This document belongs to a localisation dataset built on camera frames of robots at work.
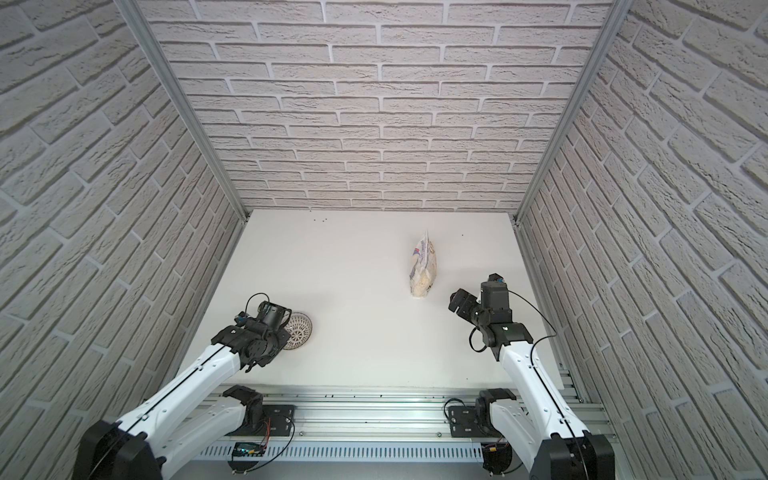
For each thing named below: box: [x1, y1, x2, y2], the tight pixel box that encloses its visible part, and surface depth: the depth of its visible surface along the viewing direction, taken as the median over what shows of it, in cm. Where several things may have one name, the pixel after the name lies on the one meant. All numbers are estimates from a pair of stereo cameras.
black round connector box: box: [481, 442, 512, 475], surface depth 72 cm
